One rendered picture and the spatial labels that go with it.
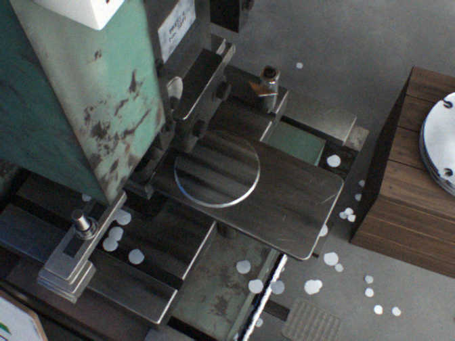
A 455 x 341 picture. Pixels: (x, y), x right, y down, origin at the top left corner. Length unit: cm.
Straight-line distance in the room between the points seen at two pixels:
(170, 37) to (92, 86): 21
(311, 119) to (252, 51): 92
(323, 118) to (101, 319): 51
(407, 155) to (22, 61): 113
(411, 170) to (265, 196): 62
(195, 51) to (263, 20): 135
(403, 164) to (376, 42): 73
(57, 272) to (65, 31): 53
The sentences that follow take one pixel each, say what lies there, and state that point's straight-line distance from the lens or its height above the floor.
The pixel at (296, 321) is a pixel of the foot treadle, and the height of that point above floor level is 16.
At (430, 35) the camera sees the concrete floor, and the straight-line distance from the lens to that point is 207.
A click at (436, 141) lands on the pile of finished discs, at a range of 137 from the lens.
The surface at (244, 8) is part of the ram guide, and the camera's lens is 64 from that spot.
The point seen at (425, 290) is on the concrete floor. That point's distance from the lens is 164.
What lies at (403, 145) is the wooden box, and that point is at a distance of 138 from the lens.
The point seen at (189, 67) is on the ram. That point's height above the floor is 98.
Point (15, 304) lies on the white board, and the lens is 100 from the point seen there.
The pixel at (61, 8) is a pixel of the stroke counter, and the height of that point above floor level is 130.
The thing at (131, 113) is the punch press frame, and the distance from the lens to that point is 44.
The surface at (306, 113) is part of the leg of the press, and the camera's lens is 103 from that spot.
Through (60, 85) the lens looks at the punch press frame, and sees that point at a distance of 34.
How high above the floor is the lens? 150
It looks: 64 degrees down
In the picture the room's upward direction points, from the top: straight up
